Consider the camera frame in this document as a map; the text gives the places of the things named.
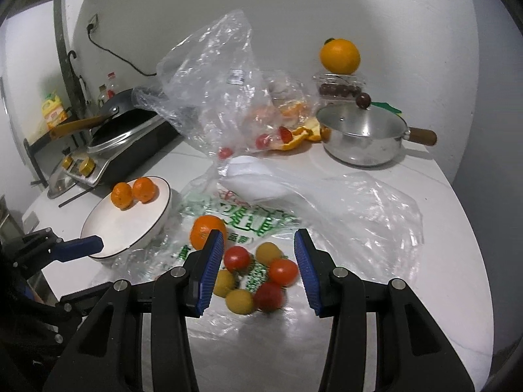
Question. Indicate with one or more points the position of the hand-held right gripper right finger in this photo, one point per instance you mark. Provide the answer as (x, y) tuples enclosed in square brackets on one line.
[(306, 269)]

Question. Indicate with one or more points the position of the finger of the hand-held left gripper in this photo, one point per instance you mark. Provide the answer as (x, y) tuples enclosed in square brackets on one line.
[(86, 296), (79, 247)]

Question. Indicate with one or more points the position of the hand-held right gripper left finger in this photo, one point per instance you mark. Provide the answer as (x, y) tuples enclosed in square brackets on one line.
[(210, 269)]

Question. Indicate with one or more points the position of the yellow cherry tomato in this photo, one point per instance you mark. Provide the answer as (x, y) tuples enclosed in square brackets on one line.
[(267, 253), (224, 282), (240, 301)]

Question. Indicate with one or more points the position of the white round plate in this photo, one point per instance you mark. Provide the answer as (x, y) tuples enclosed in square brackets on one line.
[(122, 224)]

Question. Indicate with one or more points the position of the green printed plastic bag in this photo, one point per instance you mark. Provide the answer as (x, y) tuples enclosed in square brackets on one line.
[(245, 216)]

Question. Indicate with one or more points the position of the black stick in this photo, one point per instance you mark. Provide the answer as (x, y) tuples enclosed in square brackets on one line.
[(77, 198)]

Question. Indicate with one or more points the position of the small orange mandarin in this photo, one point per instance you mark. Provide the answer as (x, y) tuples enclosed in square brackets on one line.
[(121, 195), (146, 190)]

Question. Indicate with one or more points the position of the black metal rack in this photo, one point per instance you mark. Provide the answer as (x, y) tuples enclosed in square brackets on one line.
[(30, 151)]

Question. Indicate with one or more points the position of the silver induction cooker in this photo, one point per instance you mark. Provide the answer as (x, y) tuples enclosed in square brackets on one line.
[(135, 149)]

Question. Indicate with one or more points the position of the bagged red cherry tomato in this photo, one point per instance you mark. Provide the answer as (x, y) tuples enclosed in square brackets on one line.
[(224, 153), (285, 133), (263, 141)]

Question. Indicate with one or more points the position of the orange peel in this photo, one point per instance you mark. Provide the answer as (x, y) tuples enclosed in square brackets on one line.
[(304, 135)]

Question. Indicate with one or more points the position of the yellow oil bottle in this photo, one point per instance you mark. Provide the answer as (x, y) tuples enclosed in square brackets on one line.
[(53, 112)]

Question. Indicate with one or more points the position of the steel saucepan lid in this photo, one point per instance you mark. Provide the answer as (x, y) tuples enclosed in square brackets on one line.
[(359, 120)]

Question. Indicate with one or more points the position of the bagged orange fruit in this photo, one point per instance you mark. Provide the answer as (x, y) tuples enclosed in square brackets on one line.
[(295, 108)]

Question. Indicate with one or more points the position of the black umbrella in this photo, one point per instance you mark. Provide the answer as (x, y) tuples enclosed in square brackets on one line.
[(73, 83)]

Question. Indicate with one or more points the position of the red capped bottle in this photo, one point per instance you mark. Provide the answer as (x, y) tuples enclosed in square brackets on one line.
[(112, 85)]

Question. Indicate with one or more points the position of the clear crumpled plastic bag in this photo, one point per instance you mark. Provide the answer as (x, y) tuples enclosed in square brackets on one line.
[(204, 90)]

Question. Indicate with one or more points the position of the green cloth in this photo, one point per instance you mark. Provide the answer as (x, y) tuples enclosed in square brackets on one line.
[(388, 107)]

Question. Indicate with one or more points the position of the clear box of dark fruit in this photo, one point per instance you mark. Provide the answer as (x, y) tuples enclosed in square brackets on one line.
[(339, 90)]

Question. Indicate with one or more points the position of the large orange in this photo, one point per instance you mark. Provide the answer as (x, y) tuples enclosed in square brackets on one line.
[(340, 56)]

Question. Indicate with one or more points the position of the white wall socket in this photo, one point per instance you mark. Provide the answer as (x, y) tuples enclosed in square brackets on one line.
[(94, 19)]

